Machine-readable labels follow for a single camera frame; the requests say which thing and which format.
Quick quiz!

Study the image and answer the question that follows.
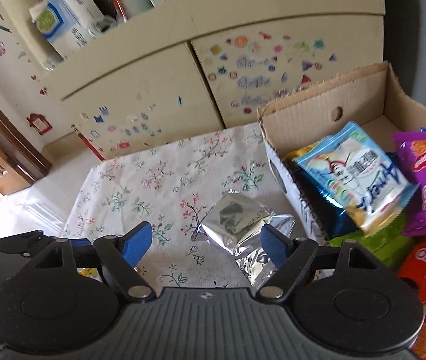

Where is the silver foil packet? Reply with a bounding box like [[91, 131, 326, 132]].
[[191, 190, 302, 289]]

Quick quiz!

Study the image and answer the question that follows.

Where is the green snack packet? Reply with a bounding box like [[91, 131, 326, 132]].
[[328, 212, 414, 271]]

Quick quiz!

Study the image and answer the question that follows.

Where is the white blue tissue box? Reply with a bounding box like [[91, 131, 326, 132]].
[[29, 0, 104, 59]]

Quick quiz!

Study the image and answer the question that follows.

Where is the cardboard milk box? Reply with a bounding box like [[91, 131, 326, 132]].
[[256, 60, 426, 241]]

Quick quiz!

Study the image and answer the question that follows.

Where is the small yellow snack packet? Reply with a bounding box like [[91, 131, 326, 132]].
[[283, 141, 320, 169]]

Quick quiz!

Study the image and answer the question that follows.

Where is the blue foil snack bag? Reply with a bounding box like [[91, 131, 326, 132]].
[[291, 165, 359, 240]]

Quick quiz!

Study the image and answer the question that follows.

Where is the cream cabinet with stickers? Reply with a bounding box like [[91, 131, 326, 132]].
[[0, 0, 385, 158]]

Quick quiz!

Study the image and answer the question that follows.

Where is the floral tablecloth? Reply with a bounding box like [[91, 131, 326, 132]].
[[62, 121, 335, 293]]

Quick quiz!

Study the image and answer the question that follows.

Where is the red gift box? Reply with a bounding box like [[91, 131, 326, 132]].
[[71, 124, 105, 161]]

